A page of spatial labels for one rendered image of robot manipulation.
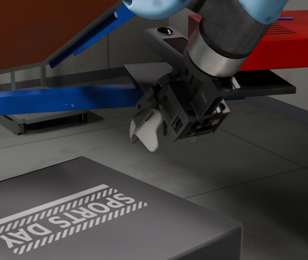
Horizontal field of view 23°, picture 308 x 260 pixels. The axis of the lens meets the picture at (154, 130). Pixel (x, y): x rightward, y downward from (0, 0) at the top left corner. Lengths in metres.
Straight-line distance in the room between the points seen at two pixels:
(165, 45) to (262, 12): 0.20
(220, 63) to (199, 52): 0.03
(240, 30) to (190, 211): 0.62
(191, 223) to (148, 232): 0.09
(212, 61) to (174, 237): 0.49
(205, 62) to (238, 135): 3.87
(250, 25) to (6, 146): 3.84
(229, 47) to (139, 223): 0.56
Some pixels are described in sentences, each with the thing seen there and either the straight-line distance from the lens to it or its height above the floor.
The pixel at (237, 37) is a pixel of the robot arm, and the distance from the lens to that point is 0.89.
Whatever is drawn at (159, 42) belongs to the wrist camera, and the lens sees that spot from 1.04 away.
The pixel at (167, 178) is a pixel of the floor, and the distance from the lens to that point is 4.08.
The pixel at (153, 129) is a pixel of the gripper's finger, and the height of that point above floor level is 1.22.
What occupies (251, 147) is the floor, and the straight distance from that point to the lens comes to 4.59.
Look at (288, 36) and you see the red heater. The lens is 2.27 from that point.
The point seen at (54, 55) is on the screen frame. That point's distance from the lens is 1.82.
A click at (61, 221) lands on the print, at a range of 1.40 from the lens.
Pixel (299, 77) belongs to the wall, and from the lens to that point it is 5.11.
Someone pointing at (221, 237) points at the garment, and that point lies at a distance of 1.35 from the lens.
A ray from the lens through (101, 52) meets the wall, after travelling 6.06.
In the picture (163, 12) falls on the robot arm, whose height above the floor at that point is 1.43.
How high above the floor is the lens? 1.55
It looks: 19 degrees down
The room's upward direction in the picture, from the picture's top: straight up
